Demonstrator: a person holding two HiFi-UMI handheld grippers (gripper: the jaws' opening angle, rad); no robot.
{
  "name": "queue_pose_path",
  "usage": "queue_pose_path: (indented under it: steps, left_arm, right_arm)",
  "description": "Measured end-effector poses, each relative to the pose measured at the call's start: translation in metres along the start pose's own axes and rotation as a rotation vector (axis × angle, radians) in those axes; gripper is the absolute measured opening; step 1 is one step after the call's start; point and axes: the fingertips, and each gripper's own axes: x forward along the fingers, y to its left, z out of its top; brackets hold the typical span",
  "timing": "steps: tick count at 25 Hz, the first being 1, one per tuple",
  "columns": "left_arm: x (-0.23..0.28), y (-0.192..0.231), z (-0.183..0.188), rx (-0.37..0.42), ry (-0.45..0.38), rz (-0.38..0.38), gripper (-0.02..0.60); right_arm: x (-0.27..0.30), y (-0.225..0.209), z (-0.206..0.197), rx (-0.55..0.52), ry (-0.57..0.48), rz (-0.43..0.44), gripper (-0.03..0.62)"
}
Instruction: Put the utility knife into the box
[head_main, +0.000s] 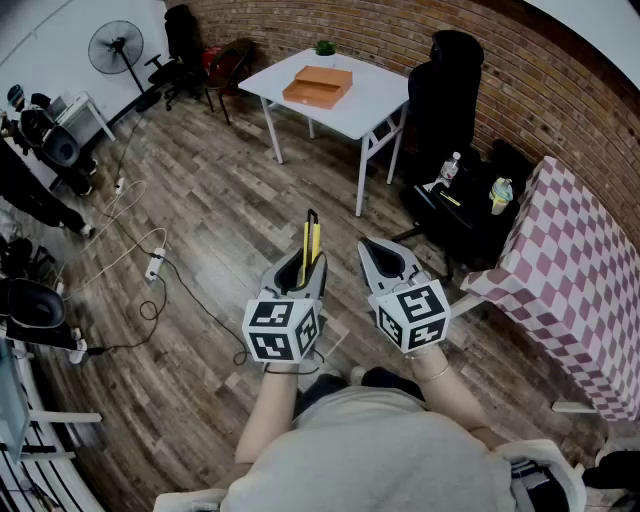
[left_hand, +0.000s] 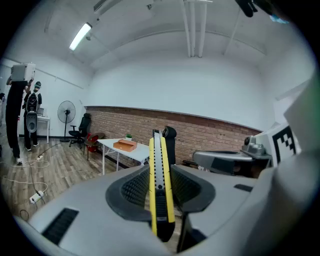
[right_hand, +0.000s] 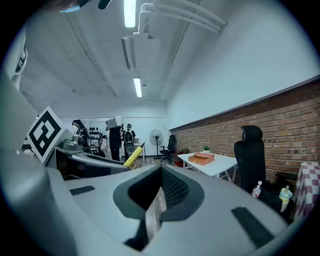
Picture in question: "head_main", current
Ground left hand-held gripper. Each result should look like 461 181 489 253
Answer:
242 248 330 365

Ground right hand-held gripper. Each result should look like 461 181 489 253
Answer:
357 237 452 355

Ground yellow black utility knife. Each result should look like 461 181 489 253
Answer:
301 208 322 289

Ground orange cardboard box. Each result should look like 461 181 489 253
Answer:
282 64 354 111

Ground person's left forearm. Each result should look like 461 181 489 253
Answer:
234 362 301 467

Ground person's right forearm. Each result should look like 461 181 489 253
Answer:
410 346 507 451

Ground black swivel chair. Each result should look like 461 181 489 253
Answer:
394 142 522 282

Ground black bag with yellow label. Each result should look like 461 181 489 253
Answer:
428 180 497 227

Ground clear plastic water bottle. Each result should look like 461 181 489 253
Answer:
433 151 463 189

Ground person's black trousers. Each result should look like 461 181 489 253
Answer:
294 367 427 417

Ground pale green lidded cup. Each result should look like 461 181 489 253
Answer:
489 177 515 217

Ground long white power strip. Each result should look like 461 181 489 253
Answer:
144 246 168 282

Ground white square table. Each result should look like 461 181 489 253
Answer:
238 48 412 218

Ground person's gray shirt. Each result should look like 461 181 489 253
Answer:
219 384 517 512

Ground pink checkered cloth table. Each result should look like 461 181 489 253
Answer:
459 155 640 424

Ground brown and red chair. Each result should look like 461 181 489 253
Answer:
201 38 257 127

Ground person's white jacket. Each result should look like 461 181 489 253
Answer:
152 438 587 512

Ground black office chair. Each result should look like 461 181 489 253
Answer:
144 4 207 112

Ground small white side table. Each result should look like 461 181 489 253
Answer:
51 91 118 147

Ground black standing fan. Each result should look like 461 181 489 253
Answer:
87 19 164 114

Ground black wrist hair tie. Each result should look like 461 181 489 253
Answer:
261 349 322 377

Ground black cable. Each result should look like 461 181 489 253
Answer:
87 113 252 367

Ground thin gold bracelet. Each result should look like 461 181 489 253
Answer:
416 361 452 384

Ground white cable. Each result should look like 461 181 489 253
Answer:
51 179 169 302

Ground white frame glass table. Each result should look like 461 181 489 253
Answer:
0 338 104 512

